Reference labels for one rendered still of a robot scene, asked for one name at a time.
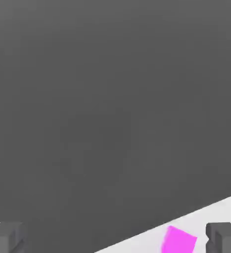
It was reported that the small magenta cube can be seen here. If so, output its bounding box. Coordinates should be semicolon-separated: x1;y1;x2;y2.
160;225;198;253

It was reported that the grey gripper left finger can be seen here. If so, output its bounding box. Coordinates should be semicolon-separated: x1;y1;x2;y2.
0;221;27;253

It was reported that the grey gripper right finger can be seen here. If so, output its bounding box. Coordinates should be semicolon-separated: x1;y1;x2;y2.
205;222;231;253

